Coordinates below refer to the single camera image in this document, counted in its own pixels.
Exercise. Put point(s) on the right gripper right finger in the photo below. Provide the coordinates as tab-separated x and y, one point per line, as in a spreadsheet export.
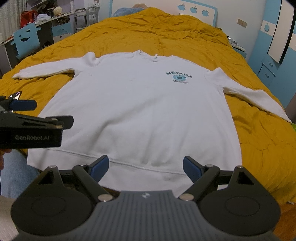
204	179

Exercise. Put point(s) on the cluttered desk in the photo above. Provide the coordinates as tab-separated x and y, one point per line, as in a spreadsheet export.
52	30

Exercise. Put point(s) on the grey metal chair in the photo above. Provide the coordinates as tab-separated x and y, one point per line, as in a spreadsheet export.
85	17

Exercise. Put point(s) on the blue pillow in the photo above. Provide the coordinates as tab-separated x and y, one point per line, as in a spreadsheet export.
126	11

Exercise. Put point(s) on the blue white wardrobe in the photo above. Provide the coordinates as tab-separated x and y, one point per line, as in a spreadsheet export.
273	56

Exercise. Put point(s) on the mustard yellow bed cover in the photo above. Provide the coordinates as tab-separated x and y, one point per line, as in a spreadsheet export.
267	142

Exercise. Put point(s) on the white blue headboard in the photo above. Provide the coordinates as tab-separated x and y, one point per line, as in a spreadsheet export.
204	12

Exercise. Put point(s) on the bedside table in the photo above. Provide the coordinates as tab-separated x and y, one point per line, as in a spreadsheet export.
237	47

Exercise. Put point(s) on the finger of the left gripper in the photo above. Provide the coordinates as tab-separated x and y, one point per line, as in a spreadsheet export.
66	121
11	104

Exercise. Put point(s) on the wall switch plate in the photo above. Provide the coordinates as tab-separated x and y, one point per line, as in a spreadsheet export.
242	23

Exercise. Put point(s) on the white Nevada sweatshirt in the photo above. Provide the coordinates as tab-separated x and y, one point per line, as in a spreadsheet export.
145	113

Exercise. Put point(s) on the blue face chair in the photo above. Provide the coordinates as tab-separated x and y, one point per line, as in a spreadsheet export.
26	40

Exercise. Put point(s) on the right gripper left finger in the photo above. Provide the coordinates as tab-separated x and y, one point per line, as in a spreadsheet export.
89	177

